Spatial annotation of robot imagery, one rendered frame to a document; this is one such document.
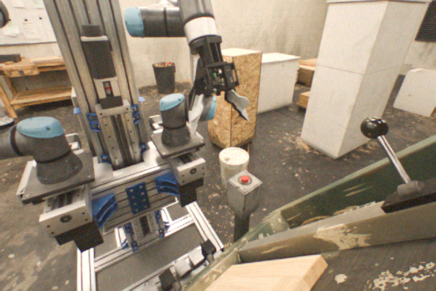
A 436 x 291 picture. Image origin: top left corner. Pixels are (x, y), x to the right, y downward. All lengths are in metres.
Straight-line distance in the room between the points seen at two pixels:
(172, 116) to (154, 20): 0.48
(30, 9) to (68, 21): 4.50
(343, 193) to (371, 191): 0.08
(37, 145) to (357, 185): 1.03
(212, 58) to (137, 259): 1.45
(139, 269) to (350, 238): 1.38
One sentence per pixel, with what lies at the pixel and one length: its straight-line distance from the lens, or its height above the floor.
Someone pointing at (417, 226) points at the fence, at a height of 1.36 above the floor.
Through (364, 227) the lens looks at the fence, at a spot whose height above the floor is 1.31.
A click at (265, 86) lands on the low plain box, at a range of 3.77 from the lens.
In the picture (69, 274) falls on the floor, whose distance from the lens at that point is 2.08.
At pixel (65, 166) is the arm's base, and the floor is 1.09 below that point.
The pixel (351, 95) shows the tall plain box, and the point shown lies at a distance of 2.65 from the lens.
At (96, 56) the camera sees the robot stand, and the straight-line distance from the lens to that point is 0.96.
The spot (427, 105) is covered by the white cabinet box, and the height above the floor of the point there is 0.19.
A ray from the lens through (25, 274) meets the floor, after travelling 2.25.
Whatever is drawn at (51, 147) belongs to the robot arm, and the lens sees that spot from 0.97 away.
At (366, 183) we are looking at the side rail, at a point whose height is 1.22.
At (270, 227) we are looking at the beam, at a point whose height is 0.89.
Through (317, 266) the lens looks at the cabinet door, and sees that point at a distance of 0.44.
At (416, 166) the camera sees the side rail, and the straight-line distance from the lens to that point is 0.61.
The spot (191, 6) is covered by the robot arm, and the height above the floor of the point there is 1.62.
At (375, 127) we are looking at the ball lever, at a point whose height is 1.45.
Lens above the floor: 1.60
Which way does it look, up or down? 28 degrees down
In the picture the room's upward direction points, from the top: straight up
